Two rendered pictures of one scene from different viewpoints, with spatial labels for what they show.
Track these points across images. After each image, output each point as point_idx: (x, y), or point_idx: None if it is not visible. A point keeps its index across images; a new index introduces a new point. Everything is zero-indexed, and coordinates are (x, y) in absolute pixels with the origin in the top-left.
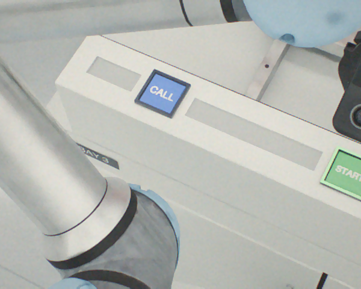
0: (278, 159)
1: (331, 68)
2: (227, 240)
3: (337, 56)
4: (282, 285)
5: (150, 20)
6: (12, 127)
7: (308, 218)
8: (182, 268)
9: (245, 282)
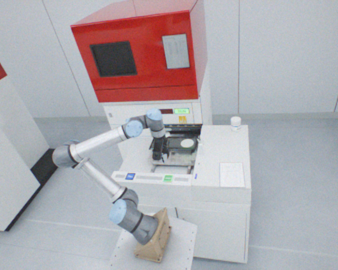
0: (154, 180)
1: (165, 167)
2: (154, 210)
3: (166, 165)
4: None
5: (117, 140)
6: (102, 175)
7: (164, 190)
8: None
9: None
